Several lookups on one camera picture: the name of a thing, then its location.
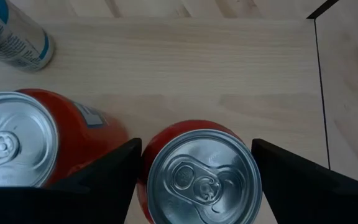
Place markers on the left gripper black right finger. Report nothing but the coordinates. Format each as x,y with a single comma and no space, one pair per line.
315,199

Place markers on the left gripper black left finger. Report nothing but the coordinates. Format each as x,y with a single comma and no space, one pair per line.
73,202

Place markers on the red can blue-white label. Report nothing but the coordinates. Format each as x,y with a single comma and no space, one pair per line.
82,140

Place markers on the red can white script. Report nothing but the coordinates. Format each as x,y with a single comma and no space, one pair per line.
204,186

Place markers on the slim blue and silver can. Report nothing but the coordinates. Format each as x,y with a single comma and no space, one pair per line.
11,37

